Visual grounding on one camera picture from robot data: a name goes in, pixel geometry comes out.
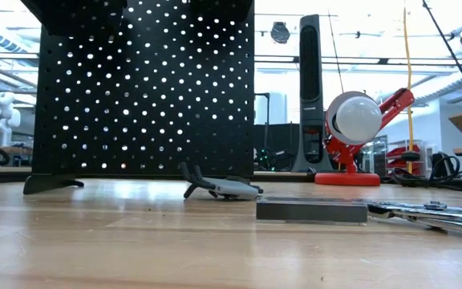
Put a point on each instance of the red desk lamp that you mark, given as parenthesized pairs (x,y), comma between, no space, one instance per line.
(345,178)

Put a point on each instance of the white light bulb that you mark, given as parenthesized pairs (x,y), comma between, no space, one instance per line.
(358,119)

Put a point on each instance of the red cabinet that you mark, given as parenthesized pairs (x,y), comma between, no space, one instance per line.
(395,156)

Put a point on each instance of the long wooden bench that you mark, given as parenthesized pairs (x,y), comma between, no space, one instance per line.
(18,151)

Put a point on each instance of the grey square block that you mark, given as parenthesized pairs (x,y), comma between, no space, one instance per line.
(235,188)

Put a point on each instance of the thin black pole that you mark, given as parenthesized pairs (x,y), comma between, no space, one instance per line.
(451,52)

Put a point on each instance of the white humanoid robot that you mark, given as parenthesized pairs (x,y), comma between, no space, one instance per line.
(2,116)

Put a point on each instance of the silver folding utility knife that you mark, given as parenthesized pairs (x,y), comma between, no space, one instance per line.
(311,210)

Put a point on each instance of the black tower heater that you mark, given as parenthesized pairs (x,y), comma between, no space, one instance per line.
(313,60)

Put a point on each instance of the black upright block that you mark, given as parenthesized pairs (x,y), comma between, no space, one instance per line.
(440,164)

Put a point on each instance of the white round pillar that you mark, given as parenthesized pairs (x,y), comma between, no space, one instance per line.
(278,106)

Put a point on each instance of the black perforated pegboard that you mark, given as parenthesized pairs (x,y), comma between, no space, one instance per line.
(147,120)

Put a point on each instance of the black angled stand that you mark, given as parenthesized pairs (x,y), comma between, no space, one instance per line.
(268,112)

